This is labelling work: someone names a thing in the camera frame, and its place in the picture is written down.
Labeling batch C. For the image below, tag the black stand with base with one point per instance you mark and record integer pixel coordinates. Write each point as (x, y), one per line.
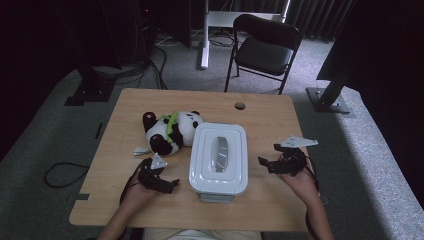
(91, 90)
(328, 100)

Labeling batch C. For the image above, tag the clear plastic storage box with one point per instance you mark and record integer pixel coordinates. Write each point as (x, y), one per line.
(216, 198)

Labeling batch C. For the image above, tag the panda plush toy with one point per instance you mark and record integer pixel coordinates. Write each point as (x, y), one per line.
(161, 133)

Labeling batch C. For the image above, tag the grey tape strip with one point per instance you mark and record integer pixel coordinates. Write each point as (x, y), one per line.
(82, 196)

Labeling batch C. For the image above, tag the white desk frame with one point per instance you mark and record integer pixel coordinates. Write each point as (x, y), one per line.
(206, 40)

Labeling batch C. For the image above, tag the dark pleated curtain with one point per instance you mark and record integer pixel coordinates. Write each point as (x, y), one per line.
(316, 16)

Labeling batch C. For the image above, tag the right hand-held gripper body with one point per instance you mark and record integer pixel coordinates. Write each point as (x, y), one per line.
(293, 163)

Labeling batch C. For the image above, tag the person's left hand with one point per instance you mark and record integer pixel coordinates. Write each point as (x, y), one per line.
(138, 195)

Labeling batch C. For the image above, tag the black folding chair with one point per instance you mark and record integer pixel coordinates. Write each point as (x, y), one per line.
(265, 55)

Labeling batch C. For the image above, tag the white storage box lid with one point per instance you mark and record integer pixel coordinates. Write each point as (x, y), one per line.
(203, 166)

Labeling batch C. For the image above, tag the person's right hand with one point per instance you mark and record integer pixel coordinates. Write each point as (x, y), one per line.
(305, 185)

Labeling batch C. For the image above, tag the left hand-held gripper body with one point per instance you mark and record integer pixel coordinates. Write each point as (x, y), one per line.
(150, 178)

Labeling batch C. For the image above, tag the person's beige trousers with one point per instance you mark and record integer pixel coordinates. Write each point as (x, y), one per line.
(200, 235)

